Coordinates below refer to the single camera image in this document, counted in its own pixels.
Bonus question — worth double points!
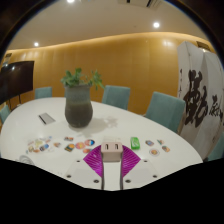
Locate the grey flat notebook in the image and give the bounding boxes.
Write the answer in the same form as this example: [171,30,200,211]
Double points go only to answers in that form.
[37,112,57,126]

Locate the small pink charger block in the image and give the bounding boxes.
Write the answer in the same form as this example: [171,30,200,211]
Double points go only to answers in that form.
[100,141,124,163]

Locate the teal chairs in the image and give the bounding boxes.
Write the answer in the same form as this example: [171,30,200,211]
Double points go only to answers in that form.
[0,84,224,163]

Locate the round pink sticker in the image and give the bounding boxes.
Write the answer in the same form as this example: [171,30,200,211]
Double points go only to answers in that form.
[74,141,86,150]

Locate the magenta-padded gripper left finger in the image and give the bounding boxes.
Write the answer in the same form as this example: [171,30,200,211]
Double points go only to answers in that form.
[64,144,106,191]

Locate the potted plant in grey vase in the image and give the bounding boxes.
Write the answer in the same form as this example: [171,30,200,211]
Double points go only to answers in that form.
[60,67,105,129]

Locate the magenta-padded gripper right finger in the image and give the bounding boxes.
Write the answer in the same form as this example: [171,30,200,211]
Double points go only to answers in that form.
[120,144,161,191]

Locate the dark square sticker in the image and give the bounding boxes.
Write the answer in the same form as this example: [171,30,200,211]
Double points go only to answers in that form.
[64,143,76,153]

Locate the small green packet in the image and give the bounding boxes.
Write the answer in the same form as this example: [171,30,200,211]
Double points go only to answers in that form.
[129,136,141,150]

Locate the round dark sticker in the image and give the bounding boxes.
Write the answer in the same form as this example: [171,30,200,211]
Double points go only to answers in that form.
[84,138,96,147]

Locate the white calligraphy folding screen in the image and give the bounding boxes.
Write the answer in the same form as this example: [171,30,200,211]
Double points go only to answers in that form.
[175,40,224,161]

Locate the round ceiling lights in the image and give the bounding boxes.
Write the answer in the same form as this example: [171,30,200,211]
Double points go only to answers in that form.
[32,0,161,48]

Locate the black television screen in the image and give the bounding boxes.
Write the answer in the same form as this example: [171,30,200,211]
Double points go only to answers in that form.
[0,60,35,105]

